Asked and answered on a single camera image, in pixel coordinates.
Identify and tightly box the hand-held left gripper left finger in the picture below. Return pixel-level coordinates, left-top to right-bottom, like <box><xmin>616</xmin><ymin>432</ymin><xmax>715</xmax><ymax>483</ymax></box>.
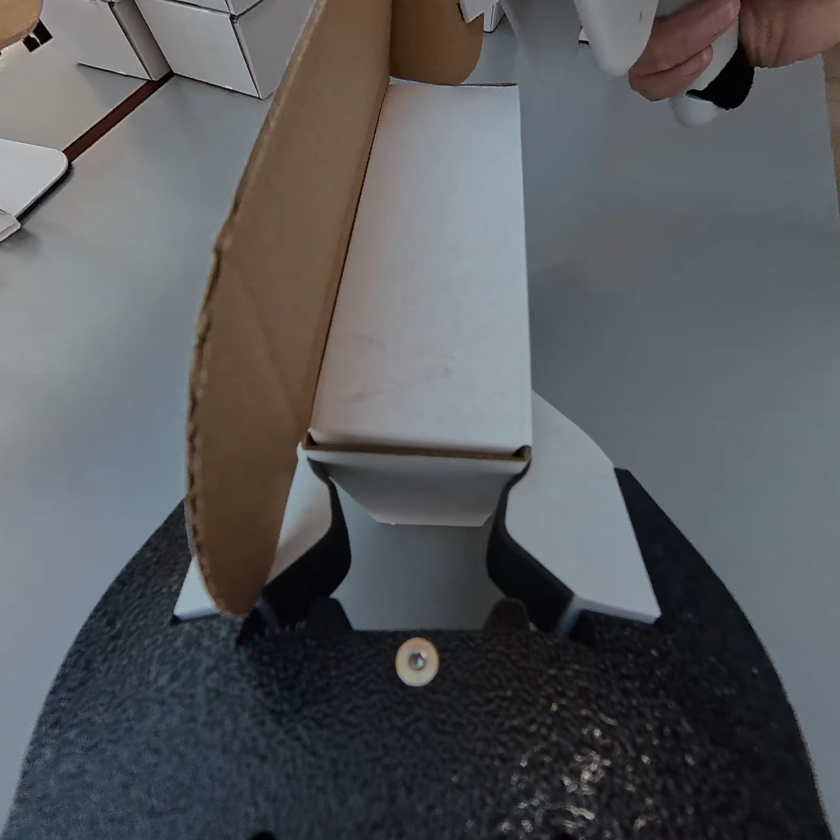
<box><xmin>172</xmin><ymin>443</ymin><xmax>353</xmax><ymax>631</ymax></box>

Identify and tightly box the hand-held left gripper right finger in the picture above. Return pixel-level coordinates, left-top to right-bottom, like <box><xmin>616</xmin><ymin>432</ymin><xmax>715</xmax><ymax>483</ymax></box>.
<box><xmin>486</xmin><ymin>388</ymin><xmax>662</xmax><ymax>635</ymax></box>

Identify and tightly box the white cardboard box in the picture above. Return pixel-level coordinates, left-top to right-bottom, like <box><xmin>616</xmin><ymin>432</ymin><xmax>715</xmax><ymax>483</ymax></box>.
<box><xmin>184</xmin><ymin>0</ymin><xmax>534</xmax><ymax>618</ymax></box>

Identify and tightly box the person's right hand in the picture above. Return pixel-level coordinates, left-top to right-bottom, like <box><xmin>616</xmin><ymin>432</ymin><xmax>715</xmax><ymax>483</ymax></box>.
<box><xmin>626</xmin><ymin>0</ymin><xmax>828</xmax><ymax>102</ymax></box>

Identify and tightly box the stack of white cardboard boxes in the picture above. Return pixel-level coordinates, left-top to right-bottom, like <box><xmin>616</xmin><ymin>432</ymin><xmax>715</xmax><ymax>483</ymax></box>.
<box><xmin>39</xmin><ymin>0</ymin><xmax>316</xmax><ymax>99</ymax></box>

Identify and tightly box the tablet stand with black board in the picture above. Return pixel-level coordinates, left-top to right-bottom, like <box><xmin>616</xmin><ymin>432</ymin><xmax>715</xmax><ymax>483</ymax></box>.
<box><xmin>0</xmin><ymin>0</ymin><xmax>70</xmax><ymax>242</ymax></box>

